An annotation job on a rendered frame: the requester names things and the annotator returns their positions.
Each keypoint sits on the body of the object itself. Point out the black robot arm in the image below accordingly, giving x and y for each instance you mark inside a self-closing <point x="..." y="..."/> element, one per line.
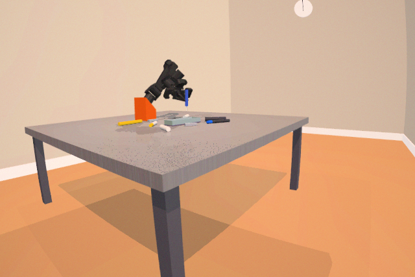
<point x="168" y="76"/>

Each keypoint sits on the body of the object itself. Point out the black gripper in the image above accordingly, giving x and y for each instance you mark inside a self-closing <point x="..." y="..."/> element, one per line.
<point x="177" y="93"/>

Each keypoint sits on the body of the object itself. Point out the keyboard with white letter keys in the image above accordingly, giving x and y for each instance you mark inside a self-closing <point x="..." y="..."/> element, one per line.
<point x="181" y="121"/>

